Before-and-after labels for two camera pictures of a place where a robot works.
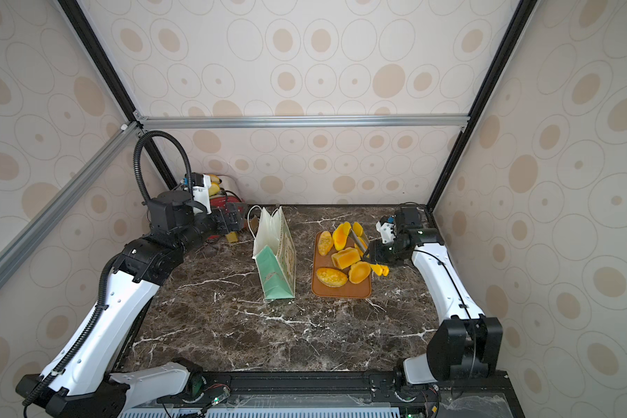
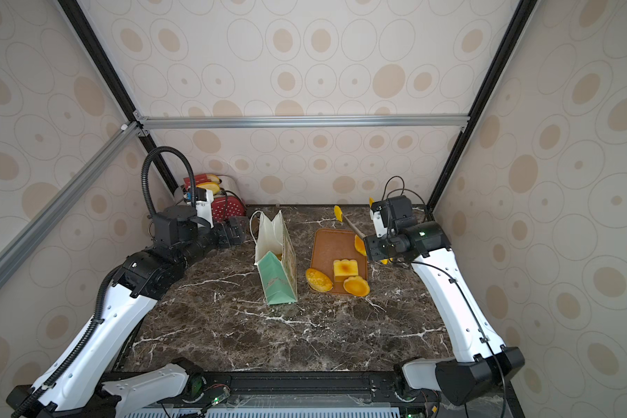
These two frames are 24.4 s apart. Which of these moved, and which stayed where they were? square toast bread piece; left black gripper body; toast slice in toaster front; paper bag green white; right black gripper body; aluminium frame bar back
Moved: square toast bread piece; left black gripper body
Stayed: aluminium frame bar back; paper bag green white; toast slice in toaster front; right black gripper body
